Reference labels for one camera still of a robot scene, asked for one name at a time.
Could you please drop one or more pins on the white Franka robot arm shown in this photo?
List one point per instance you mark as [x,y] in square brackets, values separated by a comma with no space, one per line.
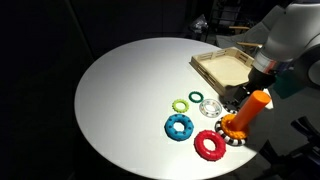
[293,33]

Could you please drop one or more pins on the wooden chair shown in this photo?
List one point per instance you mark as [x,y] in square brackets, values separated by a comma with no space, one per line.
[248,38]

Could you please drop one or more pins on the light wooden tray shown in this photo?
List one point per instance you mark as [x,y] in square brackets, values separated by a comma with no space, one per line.
[226,70]

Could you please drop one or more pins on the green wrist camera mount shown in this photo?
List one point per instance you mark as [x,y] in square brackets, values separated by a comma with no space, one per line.
[288,85]

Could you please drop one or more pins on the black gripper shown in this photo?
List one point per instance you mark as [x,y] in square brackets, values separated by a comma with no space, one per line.
[261,80]

